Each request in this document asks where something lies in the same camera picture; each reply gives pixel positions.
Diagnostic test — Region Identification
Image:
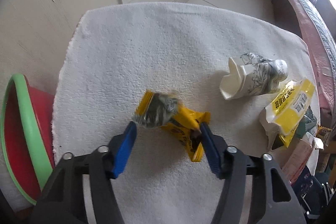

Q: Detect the red basin with green rim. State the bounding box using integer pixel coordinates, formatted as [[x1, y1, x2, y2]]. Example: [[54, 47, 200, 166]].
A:
[[0, 74, 56, 206]]

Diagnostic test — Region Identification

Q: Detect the yellow snack wrapper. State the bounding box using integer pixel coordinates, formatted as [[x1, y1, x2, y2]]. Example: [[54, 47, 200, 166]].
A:
[[133, 90, 211, 163]]

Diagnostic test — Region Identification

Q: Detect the pink strawberry carton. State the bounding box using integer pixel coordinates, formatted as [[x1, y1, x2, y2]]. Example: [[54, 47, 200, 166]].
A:
[[281, 132, 320, 184]]

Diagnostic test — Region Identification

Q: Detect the white printed paper cup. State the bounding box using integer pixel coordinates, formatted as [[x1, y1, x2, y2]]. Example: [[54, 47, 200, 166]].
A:
[[219, 53, 288, 101]]

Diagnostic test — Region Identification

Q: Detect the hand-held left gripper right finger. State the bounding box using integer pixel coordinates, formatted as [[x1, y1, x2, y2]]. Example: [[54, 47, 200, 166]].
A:
[[200, 122, 307, 224]]

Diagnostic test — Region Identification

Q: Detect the pink bed sheet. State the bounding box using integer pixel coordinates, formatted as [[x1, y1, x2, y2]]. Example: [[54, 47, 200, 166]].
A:
[[278, 0, 336, 112]]

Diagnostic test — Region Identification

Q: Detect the green patterned wrapper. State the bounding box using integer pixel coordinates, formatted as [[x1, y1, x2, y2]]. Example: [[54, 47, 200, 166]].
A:
[[296, 106, 319, 140]]

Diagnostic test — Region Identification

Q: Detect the white towel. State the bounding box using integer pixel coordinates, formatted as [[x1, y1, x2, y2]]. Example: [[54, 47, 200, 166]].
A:
[[51, 1, 321, 224]]

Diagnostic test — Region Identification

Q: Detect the small yellow brown wrapper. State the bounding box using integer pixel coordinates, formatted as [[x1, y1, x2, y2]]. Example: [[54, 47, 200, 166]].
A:
[[316, 126, 333, 147]]

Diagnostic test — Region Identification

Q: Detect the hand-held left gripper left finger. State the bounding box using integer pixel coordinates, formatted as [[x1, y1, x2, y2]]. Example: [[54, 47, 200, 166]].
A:
[[30, 121, 137, 224]]

